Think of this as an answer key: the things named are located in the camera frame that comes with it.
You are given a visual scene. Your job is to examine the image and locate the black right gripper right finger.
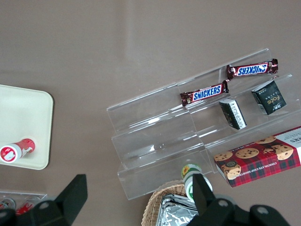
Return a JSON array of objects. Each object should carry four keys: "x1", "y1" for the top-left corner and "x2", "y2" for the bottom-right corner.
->
[{"x1": 190, "y1": 173, "x2": 248, "y2": 226}]

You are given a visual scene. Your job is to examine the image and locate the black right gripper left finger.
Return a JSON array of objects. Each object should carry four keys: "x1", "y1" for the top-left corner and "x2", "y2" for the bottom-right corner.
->
[{"x1": 16, "y1": 174, "x2": 88, "y2": 226}]

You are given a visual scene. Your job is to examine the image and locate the foil wrapped sandwich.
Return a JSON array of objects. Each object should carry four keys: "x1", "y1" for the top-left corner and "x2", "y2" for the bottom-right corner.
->
[{"x1": 157, "y1": 194, "x2": 200, "y2": 226}]

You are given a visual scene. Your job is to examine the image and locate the woven wicker basket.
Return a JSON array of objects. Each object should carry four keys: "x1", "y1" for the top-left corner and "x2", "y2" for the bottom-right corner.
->
[{"x1": 141, "y1": 180, "x2": 189, "y2": 226}]

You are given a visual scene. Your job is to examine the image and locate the cream plastic tray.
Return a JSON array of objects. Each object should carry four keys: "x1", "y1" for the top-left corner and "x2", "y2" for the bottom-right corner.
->
[{"x1": 0, "y1": 84, "x2": 54, "y2": 170}]

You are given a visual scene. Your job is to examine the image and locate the green white flower-print bottle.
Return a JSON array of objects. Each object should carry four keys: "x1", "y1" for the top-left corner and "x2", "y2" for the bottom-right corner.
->
[{"x1": 180, "y1": 164, "x2": 214, "y2": 203}]

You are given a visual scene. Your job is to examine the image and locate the small red white packet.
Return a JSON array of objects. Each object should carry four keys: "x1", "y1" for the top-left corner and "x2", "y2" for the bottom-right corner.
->
[{"x1": 15, "y1": 200, "x2": 38, "y2": 215}]

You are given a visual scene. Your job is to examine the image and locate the clear acrylic box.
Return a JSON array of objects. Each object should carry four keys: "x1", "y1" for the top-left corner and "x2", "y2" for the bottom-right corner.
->
[{"x1": 0, "y1": 190, "x2": 48, "y2": 214}]

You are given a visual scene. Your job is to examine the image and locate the small red white round cup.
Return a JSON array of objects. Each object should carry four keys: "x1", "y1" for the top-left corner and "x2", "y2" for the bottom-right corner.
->
[{"x1": 0, "y1": 198, "x2": 16, "y2": 210}]

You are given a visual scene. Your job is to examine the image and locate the red tartan cookie box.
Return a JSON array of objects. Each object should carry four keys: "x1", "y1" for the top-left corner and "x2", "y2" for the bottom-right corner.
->
[{"x1": 214, "y1": 126, "x2": 301, "y2": 188}]

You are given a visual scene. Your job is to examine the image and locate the red bottle with white cap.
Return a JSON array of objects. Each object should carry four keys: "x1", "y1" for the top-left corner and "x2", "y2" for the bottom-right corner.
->
[{"x1": 0, "y1": 138, "x2": 36, "y2": 164}]

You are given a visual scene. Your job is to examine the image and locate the clear acrylic step riser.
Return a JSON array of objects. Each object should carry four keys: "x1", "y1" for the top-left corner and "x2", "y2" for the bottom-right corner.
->
[
  {"x1": 106, "y1": 82, "x2": 213, "y2": 201},
  {"x1": 176, "y1": 48, "x2": 301, "y2": 175}
]

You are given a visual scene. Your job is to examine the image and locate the black tissue pack white label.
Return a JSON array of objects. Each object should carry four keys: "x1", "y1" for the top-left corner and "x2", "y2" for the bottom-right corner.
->
[{"x1": 219, "y1": 98, "x2": 248, "y2": 130}]

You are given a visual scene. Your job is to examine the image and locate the Snickers chocolate bar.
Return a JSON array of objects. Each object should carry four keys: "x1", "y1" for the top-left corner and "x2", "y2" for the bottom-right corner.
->
[
  {"x1": 180, "y1": 80, "x2": 230, "y2": 108},
  {"x1": 226, "y1": 58, "x2": 279, "y2": 81}
]

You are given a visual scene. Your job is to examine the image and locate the black tissue pack gold print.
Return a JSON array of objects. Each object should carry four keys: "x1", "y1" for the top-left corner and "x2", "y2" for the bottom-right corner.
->
[{"x1": 251, "y1": 80, "x2": 287, "y2": 116}]

